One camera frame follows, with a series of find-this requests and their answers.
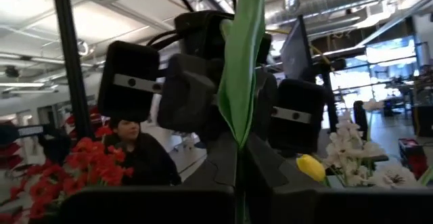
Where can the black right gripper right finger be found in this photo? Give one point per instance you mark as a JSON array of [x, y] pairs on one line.
[[338, 207]]

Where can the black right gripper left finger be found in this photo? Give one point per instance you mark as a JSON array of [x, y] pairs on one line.
[[152, 207]]

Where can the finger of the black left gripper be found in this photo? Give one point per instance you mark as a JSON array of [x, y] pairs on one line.
[[297, 95], [132, 61]]

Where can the artificial tulip with green leaf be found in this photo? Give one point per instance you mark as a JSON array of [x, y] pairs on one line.
[[311, 168], [240, 82]]

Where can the white artificial flower bunch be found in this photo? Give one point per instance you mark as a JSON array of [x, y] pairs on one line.
[[394, 176], [348, 142]]

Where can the orange artificial flower bunch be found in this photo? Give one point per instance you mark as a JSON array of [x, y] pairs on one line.
[[88, 163]]

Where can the dark flat monitor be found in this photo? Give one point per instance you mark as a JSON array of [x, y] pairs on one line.
[[296, 51]]

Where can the person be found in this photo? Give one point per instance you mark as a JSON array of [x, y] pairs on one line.
[[149, 163]]

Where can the red crate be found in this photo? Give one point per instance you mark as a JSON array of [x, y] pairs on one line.
[[411, 156]]

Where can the dark cabinet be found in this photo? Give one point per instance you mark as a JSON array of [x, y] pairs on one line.
[[423, 119]]

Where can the black rig frame post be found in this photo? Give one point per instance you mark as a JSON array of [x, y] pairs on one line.
[[72, 65]]

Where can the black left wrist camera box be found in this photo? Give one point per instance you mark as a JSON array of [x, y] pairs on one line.
[[199, 31]]

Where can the silver ventilation duct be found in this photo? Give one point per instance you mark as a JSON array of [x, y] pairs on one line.
[[338, 0]]

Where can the black ceiling camera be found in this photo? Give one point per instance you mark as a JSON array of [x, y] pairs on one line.
[[11, 71]]

